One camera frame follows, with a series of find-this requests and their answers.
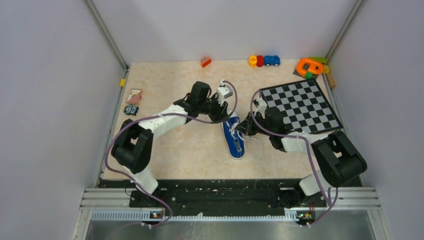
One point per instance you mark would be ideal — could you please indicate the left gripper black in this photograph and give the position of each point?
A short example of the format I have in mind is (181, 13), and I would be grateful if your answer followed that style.
(221, 111)

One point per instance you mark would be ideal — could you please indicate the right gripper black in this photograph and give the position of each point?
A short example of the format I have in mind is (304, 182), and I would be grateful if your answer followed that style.
(247, 126)

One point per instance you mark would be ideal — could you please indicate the white shoelace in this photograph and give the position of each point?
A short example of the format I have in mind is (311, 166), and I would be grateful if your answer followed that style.
(245, 138)

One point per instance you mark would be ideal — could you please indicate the blue canvas sneaker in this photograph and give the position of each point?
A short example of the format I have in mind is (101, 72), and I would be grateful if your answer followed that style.
(234, 141)

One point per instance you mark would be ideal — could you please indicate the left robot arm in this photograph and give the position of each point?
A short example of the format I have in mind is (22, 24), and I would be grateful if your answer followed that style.
(130, 151)

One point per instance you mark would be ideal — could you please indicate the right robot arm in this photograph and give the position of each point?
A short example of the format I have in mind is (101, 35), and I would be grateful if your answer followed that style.
(338, 159)

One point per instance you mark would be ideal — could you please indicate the orange lego brick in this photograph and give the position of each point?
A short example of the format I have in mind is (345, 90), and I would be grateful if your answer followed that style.
(205, 61)

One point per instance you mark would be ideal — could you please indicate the yellow toy block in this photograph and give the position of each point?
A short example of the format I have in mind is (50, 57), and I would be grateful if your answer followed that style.
(252, 61)

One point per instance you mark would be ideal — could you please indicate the black white chessboard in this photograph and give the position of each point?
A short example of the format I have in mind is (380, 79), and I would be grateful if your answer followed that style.
(304, 106)

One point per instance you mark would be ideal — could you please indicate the red toy block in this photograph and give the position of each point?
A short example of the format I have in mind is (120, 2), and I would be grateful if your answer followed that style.
(259, 61)

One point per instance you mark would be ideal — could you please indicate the blue toy car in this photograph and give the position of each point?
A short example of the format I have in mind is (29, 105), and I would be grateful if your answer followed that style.
(271, 60)

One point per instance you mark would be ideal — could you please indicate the pink triangle puzzle card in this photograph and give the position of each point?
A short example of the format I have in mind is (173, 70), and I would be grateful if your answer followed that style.
(134, 96)

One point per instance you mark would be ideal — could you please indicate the small blue toy robot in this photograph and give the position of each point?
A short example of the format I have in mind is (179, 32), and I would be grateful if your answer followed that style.
(131, 110)

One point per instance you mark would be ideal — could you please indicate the wooden block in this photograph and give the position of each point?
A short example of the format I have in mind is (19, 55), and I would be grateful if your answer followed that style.
(331, 81)

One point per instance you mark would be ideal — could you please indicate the green toy block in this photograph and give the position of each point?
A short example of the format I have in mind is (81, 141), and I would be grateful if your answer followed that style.
(322, 60)

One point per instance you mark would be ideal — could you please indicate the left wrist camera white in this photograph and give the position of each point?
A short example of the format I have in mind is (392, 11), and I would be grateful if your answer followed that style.
(224, 92)

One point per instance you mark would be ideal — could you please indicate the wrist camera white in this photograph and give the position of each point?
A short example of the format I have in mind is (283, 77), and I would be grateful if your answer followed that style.
(224, 92)
(260, 106)

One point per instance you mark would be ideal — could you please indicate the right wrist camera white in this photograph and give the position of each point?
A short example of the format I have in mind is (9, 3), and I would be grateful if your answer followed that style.
(260, 106)

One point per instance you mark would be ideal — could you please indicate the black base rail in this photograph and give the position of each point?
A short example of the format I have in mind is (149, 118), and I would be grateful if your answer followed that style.
(220, 197)

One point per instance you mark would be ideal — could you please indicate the orange plastic ring toy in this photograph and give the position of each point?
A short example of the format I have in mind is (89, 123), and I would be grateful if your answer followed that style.
(308, 67)

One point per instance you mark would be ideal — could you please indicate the yellow clip on frame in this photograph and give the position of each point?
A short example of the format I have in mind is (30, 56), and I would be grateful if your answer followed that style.
(122, 82)

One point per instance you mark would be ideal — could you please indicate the white cable duct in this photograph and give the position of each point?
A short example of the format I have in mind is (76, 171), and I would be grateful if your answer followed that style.
(198, 217)

